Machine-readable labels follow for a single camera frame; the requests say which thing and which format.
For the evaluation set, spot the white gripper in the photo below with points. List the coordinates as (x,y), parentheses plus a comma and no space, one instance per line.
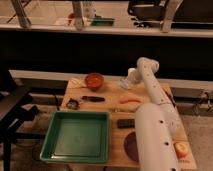
(126,83)

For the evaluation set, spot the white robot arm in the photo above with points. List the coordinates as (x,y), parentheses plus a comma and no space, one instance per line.
(155,122)

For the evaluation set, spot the orange carrot toy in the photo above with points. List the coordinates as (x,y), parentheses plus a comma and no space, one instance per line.
(128,98)

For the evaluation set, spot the metal fork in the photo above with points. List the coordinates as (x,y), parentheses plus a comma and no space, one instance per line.
(114,110)

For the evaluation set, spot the orange bowl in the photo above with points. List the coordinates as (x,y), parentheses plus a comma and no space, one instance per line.
(94,81)

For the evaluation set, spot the black rectangular block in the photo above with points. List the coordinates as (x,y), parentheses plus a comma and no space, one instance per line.
(125,123)

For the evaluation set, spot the yellow cloth piece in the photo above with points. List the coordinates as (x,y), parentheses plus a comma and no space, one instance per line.
(76,83)

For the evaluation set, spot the purple plate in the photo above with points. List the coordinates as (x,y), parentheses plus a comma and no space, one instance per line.
(130,146)

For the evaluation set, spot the green plastic tray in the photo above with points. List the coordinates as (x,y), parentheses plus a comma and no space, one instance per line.
(77,137)

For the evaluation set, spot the orange apple toy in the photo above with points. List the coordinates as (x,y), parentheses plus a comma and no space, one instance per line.
(181,149)

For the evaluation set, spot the black table frame left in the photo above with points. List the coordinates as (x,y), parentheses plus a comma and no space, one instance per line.
(12,116)

